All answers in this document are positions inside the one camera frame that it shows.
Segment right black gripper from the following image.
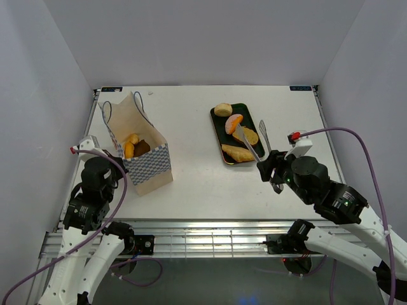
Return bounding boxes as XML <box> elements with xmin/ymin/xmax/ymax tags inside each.
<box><xmin>255</xmin><ymin>147</ymin><xmax>311</xmax><ymax>205</ymax></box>

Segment metal serving tongs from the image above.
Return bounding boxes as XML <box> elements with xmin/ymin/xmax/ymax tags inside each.
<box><xmin>237</xmin><ymin>119</ymin><xmax>286</xmax><ymax>194</ymax></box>

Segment brown chocolate swirl bread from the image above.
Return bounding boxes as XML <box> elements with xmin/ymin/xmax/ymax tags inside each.
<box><xmin>134</xmin><ymin>140</ymin><xmax>151</xmax><ymax>158</ymax></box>

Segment blue checkered paper bag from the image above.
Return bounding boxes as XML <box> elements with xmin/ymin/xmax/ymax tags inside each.
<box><xmin>99</xmin><ymin>91</ymin><xmax>173</xmax><ymax>196</ymax></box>

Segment small pale croissant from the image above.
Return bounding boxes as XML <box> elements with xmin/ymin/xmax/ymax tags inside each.
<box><xmin>127</xmin><ymin>133</ymin><xmax>140</xmax><ymax>145</ymax></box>

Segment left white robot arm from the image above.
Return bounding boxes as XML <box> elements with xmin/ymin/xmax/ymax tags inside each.
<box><xmin>39</xmin><ymin>151</ymin><xmax>135</xmax><ymax>304</ymax></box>

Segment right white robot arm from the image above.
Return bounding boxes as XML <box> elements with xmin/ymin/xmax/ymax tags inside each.
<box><xmin>257</xmin><ymin>150</ymin><xmax>406</xmax><ymax>301</ymax></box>

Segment tan sliced bread piece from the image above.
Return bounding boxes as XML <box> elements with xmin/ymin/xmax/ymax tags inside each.
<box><xmin>232</xmin><ymin>126</ymin><xmax>259</xmax><ymax>147</ymax></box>

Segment large orange striped croissant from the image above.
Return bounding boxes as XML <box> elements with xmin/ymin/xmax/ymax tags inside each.
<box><xmin>221</xmin><ymin>144</ymin><xmax>255</xmax><ymax>163</ymax></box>

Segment dark green gold-rimmed tray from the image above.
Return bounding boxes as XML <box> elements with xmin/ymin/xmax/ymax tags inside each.
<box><xmin>210</xmin><ymin>103</ymin><xmax>265</xmax><ymax>158</ymax></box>

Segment pink sugared half bun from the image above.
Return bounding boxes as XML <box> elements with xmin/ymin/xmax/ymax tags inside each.
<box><xmin>224</xmin><ymin>114</ymin><xmax>244</xmax><ymax>135</ymax></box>

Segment pale round bun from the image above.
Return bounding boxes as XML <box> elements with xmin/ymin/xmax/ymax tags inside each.
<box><xmin>214</xmin><ymin>103</ymin><xmax>233</xmax><ymax>117</ymax></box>

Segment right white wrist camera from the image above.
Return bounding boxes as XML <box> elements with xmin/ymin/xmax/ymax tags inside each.
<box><xmin>284</xmin><ymin>130</ymin><xmax>313</xmax><ymax>159</ymax></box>

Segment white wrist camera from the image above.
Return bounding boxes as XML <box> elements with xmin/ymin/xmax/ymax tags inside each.
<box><xmin>284</xmin><ymin>130</ymin><xmax>313</xmax><ymax>159</ymax></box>
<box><xmin>70</xmin><ymin>135</ymin><xmax>102</xmax><ymax>159</ymax></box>

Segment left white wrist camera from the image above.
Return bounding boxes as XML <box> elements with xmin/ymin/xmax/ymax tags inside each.
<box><xmin>70</xmin><ymin>135</ymin><xmax>102</xmax><ymax>159</ymax></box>

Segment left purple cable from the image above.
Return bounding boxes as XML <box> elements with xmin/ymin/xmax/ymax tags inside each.
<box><xmin>0</xmin><ymin>147</ymin><xmax>165</xmax><ymax>299</ymax></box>

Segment purple cable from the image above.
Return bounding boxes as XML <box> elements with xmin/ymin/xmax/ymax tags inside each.
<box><xmin>0</xmin><ymin>147</ymin><xmax>165</xmax><ymax>299</ymax></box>
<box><xmin>298</xmin><ymin>126</ymin><xmax>398</xmax><ymax>305</ymax></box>

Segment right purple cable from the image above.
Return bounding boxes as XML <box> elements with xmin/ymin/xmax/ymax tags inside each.
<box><xmin>298</xmin><ymin>126</ymin><xmax>398</xmax><ymax>305</ymax></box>

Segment aluminium frame rail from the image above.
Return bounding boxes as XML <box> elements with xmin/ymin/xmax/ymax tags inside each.
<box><xmin>38</xmin><ymin>85</ymin><xmax>398</xmax><ymax>305</ymax></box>

